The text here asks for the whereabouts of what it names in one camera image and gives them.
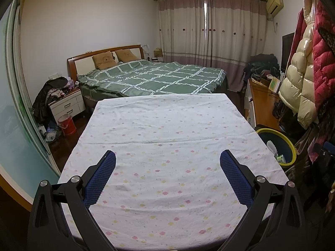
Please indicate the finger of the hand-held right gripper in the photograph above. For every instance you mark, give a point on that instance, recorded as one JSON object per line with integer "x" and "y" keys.
{"x": 325, "y": 153}

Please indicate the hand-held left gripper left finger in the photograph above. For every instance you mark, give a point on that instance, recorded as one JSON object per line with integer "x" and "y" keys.
{"x": 100, "y": 177}

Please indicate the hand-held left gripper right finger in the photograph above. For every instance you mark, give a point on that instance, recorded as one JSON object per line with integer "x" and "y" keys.
{"x": 235, "y": 177}

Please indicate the yellow rim dark bin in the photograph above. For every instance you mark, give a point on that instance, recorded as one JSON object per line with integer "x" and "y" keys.
{"x": 289, "y": 146}

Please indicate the pink floral hanging bag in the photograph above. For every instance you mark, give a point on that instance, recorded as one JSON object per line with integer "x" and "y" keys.
{"x": 315, "y": 138}

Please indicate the hanging clear plastic bag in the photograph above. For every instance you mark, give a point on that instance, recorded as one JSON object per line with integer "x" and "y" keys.
{"x": 305, "y": 142}

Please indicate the red bucket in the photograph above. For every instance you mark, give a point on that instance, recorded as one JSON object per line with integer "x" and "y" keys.
{"x": 67, "y": 125}

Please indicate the heap of bags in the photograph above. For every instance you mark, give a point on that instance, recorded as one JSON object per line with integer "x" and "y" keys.
{"x": 51, "y": 133}

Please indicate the cream puffer jacket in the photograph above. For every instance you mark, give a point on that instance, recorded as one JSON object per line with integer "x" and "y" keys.
{"x": 298, "y": 83}

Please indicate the floral white tablecloth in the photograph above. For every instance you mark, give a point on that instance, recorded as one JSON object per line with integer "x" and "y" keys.
{"x": 170, "y": 136}

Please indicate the wooden dresser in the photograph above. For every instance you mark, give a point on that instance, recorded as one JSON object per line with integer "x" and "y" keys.
{"x": 264, "y": 104}

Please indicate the white nightstand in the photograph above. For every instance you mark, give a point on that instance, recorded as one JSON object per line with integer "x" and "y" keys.
{"x": 68, "y": 104}

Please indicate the green and white box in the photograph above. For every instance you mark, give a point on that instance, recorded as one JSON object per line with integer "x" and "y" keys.
{"x": 274, "y": 85}

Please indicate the red puffer jacket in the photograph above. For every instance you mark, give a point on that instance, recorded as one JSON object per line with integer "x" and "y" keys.
{"x": 325, "y": 65}

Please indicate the dark clothes heap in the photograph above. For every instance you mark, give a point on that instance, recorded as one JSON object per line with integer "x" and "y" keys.
{"x": 40, "y": 102}

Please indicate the sliding wardrobe door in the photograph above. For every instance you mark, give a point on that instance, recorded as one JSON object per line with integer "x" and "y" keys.
{"x": 18, "y": 123}

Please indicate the pile of dark clothes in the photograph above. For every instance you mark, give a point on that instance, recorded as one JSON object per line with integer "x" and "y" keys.
{"x": 261, "y": 66}

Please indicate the black television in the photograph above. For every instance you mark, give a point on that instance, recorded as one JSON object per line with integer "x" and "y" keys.
{"x": 287, "y": 52}

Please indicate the green plaid quilt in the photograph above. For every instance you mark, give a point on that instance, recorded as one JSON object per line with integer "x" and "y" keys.
{"x": 162, "y": 79}

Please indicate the wooden bed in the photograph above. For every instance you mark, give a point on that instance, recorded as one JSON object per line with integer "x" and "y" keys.
{"x": 81, "y": 62}

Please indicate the brown bear pillow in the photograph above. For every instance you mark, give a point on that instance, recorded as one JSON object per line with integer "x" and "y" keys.
{"x": 104, "y": 60}
{"x": 127, "y": 55}

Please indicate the tan tissue box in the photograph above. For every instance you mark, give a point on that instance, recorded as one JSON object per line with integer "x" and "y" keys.
{"x": 157, "y": 52}

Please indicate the pink and white curtain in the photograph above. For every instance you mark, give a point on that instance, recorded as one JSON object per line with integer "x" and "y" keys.
{"x": 222, "y": 39}

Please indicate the wall air conditioner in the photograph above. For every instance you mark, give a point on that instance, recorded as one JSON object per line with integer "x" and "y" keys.
{"x": 274, "y": 2}

